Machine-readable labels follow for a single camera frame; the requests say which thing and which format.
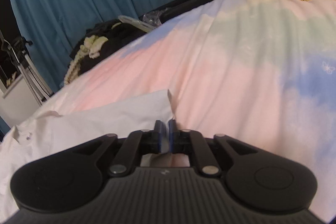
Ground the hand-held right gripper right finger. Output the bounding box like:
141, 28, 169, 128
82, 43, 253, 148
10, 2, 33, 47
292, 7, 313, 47
168, 119, 259, 177

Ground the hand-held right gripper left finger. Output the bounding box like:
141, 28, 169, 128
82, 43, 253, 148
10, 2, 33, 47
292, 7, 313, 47
71, 120, 163, 177

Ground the white collared shirt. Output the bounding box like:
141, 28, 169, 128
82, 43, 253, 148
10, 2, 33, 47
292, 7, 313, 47
0, 89, 184, 214

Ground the black clothes pile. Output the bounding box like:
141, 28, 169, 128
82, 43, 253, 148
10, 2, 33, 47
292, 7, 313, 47
70, 19, 147, 75

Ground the pastel tie-dye bed blanket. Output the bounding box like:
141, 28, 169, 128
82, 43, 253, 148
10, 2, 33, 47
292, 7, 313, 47
26, 0, 336, 177

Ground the cream knitted blanket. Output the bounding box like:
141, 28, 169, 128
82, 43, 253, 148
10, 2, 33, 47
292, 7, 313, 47
64, 22, 109, 84

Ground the beige garment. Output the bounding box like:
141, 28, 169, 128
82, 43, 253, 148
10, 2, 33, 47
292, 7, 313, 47
118, 15, 155, 33

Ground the clear plastic bag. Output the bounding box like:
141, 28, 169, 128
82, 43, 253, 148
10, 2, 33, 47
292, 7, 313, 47
142, 10, 168, 26

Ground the garment steamer stand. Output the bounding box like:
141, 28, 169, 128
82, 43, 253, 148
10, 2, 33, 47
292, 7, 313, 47
0, 36, 54, 106

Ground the dark window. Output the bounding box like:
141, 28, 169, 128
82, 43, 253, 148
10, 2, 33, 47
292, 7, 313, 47
0, 0, 29, 90

